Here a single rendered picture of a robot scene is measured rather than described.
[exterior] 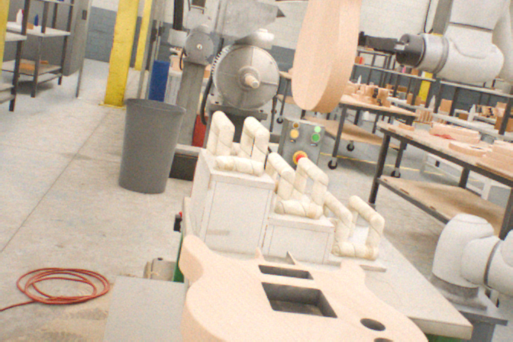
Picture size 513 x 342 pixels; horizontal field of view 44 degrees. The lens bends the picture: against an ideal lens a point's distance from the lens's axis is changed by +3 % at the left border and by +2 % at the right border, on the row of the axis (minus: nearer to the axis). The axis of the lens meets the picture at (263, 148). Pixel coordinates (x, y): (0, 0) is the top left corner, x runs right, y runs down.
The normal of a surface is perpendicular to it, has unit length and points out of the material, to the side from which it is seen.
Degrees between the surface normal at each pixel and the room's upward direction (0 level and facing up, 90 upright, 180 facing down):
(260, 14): 90
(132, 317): 0
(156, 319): 0
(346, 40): 75
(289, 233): 90
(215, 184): 90
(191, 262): 90
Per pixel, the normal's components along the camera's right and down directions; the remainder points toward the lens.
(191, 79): 0.15, 0.19
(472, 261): -0.55, 0.07
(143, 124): -0.20, 0.18
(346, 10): 0.23, -0.09
